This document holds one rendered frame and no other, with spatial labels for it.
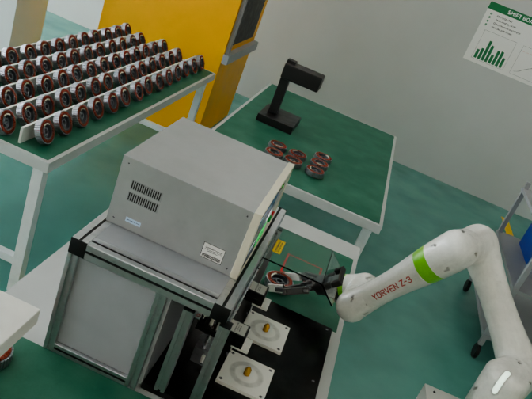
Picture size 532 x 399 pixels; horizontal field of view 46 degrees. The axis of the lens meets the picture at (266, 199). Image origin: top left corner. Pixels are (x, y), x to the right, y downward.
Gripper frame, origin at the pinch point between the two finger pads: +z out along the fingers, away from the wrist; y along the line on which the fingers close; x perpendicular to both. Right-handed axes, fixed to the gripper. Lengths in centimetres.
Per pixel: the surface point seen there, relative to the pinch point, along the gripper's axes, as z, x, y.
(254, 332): -9.7, -4.4, -36.4
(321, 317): -17.1, -12.4, -1.1
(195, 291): -23, 26, -81
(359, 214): 7, 2, 105
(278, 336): -14.9, -7.5, -30.4
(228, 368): -13, -6, -58
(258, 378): -20, -11, -54
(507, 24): -13, 107, 483
